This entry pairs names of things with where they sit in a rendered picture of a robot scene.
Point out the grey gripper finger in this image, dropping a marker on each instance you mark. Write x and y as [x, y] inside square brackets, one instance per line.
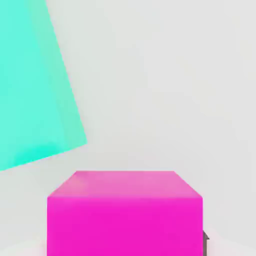
[205, 245]

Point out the small magenta cube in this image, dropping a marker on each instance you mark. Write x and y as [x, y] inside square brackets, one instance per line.
[124, 224]

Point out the large turquoise box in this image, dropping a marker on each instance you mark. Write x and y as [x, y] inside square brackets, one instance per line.
[34, 84]

